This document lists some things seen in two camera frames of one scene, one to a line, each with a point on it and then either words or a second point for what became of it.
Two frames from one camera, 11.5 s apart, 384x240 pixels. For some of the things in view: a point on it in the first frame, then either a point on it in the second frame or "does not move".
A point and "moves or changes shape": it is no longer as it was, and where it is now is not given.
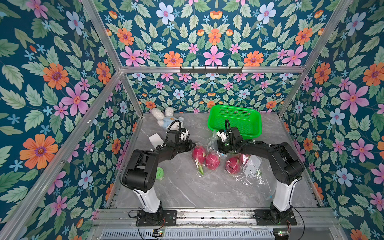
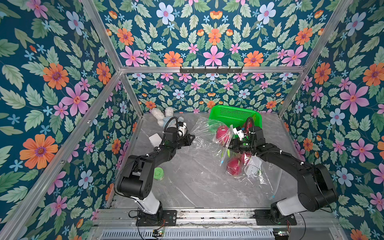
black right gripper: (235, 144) does not move
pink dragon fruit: (213, 160) moves or changes shape
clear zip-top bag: (205, 156) → (211, 138)
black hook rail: (210, 70) does not move
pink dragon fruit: (233, 164) does not move
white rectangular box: (156, 140) does not move
